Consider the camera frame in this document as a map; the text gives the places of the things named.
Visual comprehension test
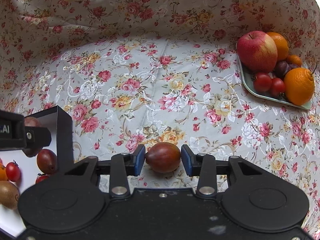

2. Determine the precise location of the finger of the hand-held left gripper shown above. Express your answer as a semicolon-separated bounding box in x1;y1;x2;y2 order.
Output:
25;127;52;148

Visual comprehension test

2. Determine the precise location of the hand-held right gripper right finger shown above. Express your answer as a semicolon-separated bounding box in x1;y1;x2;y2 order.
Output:
181;144;272;196

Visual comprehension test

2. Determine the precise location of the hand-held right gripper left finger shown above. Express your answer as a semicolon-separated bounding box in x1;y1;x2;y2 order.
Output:
54;144;146;197

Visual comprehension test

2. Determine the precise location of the brown kiwi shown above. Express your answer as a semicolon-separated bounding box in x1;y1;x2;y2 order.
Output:
0;180;20;210

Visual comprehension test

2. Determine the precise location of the black box with white inside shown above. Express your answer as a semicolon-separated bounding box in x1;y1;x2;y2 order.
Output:
0;106;75;239

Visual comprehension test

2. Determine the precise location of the floral tablecloth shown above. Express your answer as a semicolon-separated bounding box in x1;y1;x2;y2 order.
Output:
0;0;320;233

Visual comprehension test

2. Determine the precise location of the pale green tray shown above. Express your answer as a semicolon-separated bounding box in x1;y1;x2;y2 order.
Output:
236;41;313;110

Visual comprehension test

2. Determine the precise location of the red apple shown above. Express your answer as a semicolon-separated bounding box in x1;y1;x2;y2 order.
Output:
237;30;278;74

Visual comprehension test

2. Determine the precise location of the large knobbed orange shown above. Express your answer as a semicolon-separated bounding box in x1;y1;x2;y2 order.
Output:
283;67;315;106

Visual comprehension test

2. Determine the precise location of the large smooth orange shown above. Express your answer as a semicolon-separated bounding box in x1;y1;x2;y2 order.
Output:
266;32;290;61

